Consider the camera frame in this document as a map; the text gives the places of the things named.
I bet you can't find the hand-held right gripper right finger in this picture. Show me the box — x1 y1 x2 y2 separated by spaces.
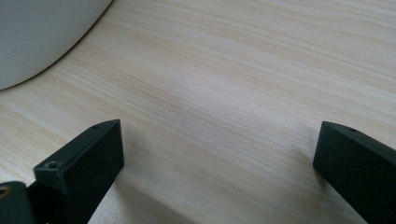
312 120 396 224

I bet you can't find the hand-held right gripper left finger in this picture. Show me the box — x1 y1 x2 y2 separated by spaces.
27 119 125 224

